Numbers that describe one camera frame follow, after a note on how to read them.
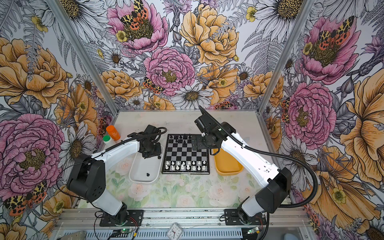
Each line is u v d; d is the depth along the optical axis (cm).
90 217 75
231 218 74
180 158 94
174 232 69
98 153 50
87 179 45
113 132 99
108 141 94
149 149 76
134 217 74
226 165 92
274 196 39
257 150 45
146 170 87
